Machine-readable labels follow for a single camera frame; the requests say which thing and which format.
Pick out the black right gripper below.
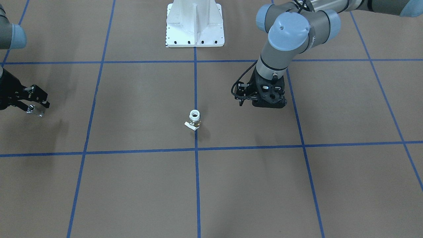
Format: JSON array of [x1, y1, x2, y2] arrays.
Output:
[[0, 68, 50, 112]]

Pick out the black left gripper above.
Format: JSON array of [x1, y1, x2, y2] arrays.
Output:
[[247, 69, 287, 108]]

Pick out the PPR valve white brass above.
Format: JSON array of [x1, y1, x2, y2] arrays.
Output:
[[184, 110, 201, 131]]

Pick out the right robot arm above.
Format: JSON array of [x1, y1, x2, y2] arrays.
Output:
[[0, 6, 50, 117]]

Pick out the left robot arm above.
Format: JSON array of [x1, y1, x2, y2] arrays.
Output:
[[232, 0, 422, 108]]

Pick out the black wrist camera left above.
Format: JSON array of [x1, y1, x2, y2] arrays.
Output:
[[231, 82, 258, 106]]

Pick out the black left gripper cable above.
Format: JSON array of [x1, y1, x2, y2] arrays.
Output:
[[231, 61, 257, 99]]

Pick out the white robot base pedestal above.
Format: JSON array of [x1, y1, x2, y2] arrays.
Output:
[[165, 0, 225, 47]]

